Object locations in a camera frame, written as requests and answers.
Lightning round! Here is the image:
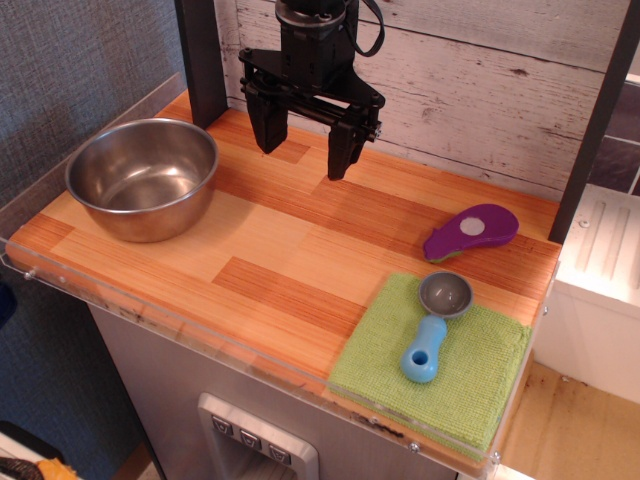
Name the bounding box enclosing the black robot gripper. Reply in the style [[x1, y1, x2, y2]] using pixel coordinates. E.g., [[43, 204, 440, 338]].
[[239, 1, 385, 181]]

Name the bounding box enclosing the stainless steel bowl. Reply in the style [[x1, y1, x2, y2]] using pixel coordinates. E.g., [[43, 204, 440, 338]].
[[65, 118, 219, 243]]

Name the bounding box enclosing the green towel cloth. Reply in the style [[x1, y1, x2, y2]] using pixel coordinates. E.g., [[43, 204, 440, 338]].
[[329, 273, 532, 461]]

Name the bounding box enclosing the purple toy eggplant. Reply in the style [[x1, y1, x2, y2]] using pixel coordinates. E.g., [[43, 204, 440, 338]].
[[422, 204, 520, 263]]

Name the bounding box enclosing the clear acrylic front guard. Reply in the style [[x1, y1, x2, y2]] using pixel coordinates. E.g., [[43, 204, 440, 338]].
[[0, 236, 561, 469]]

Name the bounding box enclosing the grey toy fridge cabinet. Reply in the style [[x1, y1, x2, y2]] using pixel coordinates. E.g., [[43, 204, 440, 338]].
[[90, 307, 460, 479]]

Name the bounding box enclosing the silver dispenser panel with buttons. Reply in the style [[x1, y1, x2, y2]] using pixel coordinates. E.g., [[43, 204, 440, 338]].
[[198, 392, 320, 479]]

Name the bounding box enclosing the white toy sink unit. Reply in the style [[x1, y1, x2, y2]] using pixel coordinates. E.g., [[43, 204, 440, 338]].
[[533, 185, 639, 402]]

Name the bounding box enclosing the orange black object corner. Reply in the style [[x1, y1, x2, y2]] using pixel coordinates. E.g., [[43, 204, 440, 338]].
[[1, 457, 79, 480]]

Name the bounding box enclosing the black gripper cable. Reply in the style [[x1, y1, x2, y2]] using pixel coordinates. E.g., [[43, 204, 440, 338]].
[[344, 0, 387, 58]]

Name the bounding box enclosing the dark left vertical post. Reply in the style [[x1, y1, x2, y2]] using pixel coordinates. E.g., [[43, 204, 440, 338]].
[[174, 0, 228, 129]]

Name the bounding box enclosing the dark vertical post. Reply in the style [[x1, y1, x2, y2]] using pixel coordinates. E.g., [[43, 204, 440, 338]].
[[174, 0, 228, 129], [548, 0, 639, 244]]

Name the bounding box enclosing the blue handled grey scoop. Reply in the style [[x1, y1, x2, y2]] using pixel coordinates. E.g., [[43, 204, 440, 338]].
[[400, 271, 474, 384]]

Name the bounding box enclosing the dark right vertical post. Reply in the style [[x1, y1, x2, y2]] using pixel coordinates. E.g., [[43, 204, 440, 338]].
[[548, 0, 639, 244]]

